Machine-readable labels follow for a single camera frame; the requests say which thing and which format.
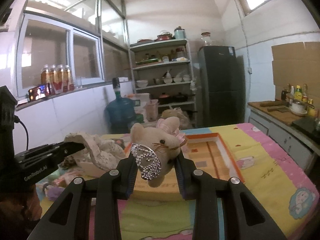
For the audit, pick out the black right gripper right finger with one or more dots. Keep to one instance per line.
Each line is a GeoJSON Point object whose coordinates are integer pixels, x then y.
{"type": "Point", "coordinates": [224, 209]}

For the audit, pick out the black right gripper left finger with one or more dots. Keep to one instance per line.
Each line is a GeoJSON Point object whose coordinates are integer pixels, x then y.
{"type": "Point", "coordinates": [68, 217]}

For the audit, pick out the floral grey cloth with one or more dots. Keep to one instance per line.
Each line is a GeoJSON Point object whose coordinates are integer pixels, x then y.
{"type": "Point", "coordinates": [105, 154]}

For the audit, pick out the beige plush mouse toy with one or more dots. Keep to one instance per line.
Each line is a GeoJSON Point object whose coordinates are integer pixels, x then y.
{"type": "Point", "coordinates": [155, 148]}

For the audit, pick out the left hand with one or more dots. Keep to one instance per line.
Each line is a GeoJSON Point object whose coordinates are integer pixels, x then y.
{"type": "Point", "coordinates": [20, 209]}

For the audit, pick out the orange rimmed cardboard tray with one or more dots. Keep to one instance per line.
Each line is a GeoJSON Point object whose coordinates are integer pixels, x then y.
{"type": "Point", "coordinates": [209, 153]}

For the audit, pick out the smartphone on window sill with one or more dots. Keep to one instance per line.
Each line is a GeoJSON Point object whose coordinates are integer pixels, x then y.
{"type": "Point", "coordinates": [39, 92]}

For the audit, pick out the grey kitchen counter cabinet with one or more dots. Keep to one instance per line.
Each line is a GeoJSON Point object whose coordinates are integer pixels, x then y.
{"type": "Point", "coordinates": [278, 126]}

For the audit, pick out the orange drink bottle pack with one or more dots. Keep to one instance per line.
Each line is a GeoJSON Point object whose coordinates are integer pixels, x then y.
{"type": "Point", "coordinates": [59, 78]}

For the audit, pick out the wooden cutting board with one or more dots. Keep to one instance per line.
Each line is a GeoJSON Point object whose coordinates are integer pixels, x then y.
{"type": "Point", "coordinates": [277, 108]}

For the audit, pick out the blue water jug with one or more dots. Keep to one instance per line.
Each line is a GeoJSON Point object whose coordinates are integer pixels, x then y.
{"type": "Point", "coordinates": [120, 113]}

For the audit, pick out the white bowl on counter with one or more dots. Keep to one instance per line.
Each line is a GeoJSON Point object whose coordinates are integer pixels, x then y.
{"type": "Point", "coordinates": [298, 108]}

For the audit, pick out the black refrigerator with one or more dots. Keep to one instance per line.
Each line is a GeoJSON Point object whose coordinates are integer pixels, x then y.
{"type": "Point", "coordinates": [222, 85]}

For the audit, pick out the white metal shelf rack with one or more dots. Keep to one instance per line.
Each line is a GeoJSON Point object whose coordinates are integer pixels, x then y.
{"type": "Point", "coordinates": [164, 70]}

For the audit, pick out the brown cardboard wall panel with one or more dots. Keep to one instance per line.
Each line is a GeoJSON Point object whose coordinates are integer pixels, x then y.
{"type": "Point", "coordinates": [297, 64]}

